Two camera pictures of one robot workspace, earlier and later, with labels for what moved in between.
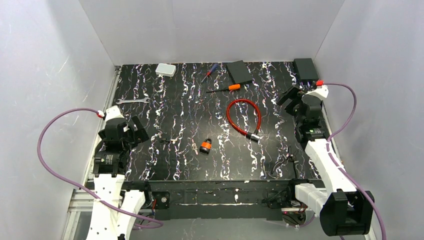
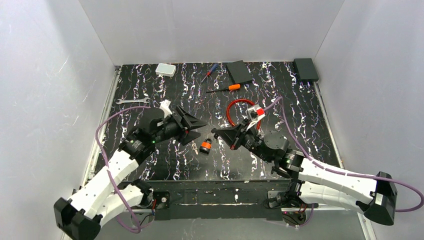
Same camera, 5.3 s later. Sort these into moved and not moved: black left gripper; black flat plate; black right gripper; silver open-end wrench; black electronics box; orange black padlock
Moved: black left gripper; black right gripper
Not moved: orange black padlock; black flat plate; silver open-end wrench; black electronics box
